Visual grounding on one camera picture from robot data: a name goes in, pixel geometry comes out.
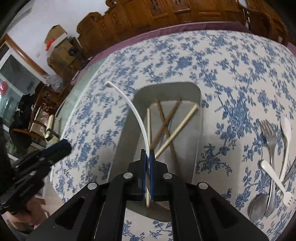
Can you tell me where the rectangular metal tray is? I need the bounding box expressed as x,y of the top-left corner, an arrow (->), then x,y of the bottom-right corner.
109,82 -> 204,222

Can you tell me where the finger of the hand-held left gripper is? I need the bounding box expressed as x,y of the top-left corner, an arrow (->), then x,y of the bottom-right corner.
11,139 -> 72,168
13,162 -> 52,184

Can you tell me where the wooden chair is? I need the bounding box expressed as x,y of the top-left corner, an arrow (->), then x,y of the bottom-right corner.
11,85 -> 65,149

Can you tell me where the white plastic spoon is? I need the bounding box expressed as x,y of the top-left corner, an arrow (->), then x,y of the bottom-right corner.
274,115 -> 292,194

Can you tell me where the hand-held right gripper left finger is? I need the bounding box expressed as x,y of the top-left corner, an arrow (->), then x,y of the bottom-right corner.
24,149 -> 148,241

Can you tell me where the cream cylindrical object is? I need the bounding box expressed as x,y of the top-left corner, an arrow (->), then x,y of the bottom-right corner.
45,115 -> 55,140

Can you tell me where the small cardboard box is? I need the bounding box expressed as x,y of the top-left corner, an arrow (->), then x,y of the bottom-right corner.
45,25 -> 67,44

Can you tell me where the person's left hand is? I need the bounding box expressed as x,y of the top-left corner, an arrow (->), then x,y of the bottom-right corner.
7,198 -> 49,232

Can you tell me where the blue floral tablecloth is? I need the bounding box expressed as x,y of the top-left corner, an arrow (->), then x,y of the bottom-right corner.
50,22 -> 296,241

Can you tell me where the black clothing pile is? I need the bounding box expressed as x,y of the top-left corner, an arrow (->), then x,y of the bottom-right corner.
10,93 -> 38,145

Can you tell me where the white soup spoon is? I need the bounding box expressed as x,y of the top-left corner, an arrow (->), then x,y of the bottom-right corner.
105,81 -> 151,154

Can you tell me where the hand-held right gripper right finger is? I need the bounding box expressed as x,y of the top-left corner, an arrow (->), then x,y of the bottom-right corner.
149,149 -> 270,241

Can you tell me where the cream chopstick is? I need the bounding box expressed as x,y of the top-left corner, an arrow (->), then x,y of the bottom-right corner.
154,104 -> 200,160
146,108 -> 151,208

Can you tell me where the carved wooden sofa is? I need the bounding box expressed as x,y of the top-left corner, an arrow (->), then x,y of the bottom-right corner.
76,0 -> 252,58

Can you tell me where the metal fork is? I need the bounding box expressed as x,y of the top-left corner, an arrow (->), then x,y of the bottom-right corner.
258,119 -> 278,197

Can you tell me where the wooden door frame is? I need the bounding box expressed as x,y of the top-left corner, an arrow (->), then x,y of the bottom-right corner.
0,34 -> 48,82

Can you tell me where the carved wooden armchair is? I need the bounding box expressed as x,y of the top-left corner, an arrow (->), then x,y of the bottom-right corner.
238,0 -> 289,47

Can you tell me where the clear plastic bag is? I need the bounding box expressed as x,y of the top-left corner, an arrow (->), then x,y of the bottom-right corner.
45,74 -> 64,91

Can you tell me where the white plastic fork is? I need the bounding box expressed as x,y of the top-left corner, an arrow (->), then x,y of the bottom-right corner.
259,160 -> 296,207

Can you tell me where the large cardboard box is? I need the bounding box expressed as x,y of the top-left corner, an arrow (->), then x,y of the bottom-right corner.
47,38 -> 82,70

